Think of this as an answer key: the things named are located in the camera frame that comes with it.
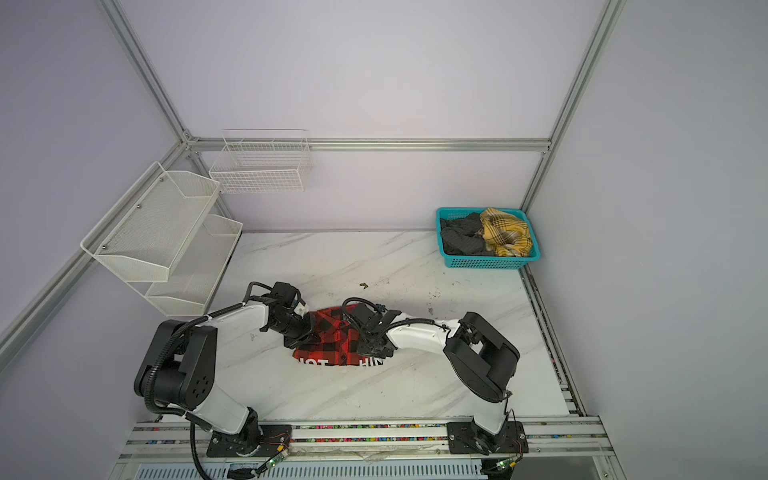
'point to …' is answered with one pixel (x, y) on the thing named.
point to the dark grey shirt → (460, 235)
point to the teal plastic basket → (484, 261)
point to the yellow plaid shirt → (504, 234)
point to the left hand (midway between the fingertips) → (319, 340)
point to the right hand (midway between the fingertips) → (364, 349)
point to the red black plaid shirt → (334, 341)
